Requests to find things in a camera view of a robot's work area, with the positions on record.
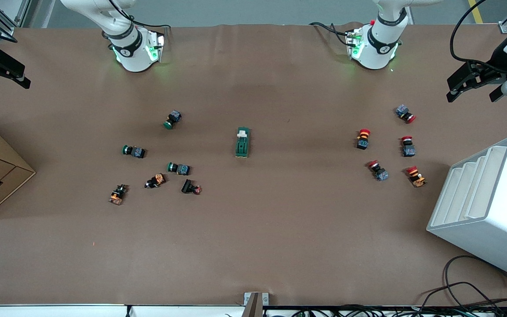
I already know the black button with red block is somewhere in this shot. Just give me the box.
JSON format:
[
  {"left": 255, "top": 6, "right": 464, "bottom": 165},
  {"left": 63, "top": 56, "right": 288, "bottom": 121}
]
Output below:
[{"left": 181, "top": 178, "right": 202, "bottom": 195}]

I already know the green push button switch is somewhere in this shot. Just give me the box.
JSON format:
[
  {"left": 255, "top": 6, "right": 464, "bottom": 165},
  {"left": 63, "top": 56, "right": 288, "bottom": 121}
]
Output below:
[
  {"left": 167, "top": 162, "right": 191, "bottom": 176},
  {"left": 163, "top": 110, "right": 183, "bottom": 130},
  {"left": 122, "top": 144, "right": 147, "bottom": 159}
]

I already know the white slotted storage rack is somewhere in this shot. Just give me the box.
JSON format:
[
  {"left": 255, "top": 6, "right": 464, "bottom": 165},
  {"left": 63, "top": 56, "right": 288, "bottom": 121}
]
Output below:
[{"left": 426, "top": 136, "right": 507, "bottom": 284}]

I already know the black button with orange block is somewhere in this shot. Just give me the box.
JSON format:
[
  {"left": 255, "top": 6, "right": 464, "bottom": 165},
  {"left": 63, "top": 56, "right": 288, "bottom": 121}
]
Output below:
[
  {"left": 144, "top": 173, "right": 166, "bottom": 189},
  {"left": 108, "top": 184, "right": 128, "bottom": 206}
]

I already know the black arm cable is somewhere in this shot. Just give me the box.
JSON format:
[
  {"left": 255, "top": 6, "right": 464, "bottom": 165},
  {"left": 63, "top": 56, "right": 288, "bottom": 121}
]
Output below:
[
  {"left": 107, "top": 0, "right": 171, "bottom": 29},
  {"left": 450, "top": 0, "right": 507, "bottom": 63}
]

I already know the black looping floor cable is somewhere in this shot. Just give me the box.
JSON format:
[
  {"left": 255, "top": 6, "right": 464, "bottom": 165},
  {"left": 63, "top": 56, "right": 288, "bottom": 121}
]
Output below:
[{"left": 420, "top": 255, "right": 507, "bottom": 309}]

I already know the black cable bundle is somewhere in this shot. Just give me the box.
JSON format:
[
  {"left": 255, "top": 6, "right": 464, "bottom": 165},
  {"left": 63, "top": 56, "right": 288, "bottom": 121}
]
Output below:
[{"left": 265, "top": 304, "right": 507, "bottom": 317}]

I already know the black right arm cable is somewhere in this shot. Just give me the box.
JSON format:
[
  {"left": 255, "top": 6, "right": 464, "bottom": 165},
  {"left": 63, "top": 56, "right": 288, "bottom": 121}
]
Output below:
[{"left": 107, "top": 0, "right": 171, "bottom": 29}]

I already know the red emergency button orange block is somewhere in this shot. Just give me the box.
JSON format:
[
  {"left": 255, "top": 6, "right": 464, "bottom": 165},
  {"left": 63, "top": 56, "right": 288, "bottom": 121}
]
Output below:
[
  {"left": 406, "top": 166, "right": 427, "bottom": 188},
  {"left": 356, "top": 129, "right": 371, "bottom": 151}
]

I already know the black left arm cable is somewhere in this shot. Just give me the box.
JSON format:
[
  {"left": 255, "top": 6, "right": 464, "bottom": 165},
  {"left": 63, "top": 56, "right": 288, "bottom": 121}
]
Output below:
[{"left": 450, "top": 0, "right": 507, "bottom": 63}]

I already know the red emergency button grey block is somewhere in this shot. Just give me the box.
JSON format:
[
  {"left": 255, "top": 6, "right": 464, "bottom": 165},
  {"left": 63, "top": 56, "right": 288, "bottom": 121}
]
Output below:
[
  {"left": 395, "top": 104, "right": 417, "bottom": 124},
  {"left": 401, "top": 136, "right": 416, "bottom": 158},
  {"left": 367, "top": 160, "right": 389, "bottom": 182}
]

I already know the metal table edge bracket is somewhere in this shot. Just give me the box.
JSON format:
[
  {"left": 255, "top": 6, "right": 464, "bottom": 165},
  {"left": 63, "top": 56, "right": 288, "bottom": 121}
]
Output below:
[{"left": 244, "top": 292, "right": 269, "bottom": 317}]

